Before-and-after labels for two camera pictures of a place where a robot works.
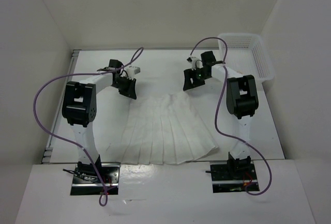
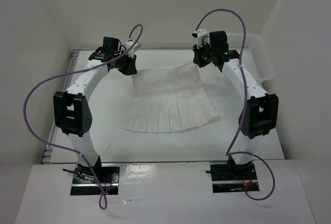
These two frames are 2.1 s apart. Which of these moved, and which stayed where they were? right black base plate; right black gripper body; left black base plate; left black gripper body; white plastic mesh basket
Moved: right black gripper body; left black gripper body
Stayed: right black base plate; white plastic mesh basket; left black base plate
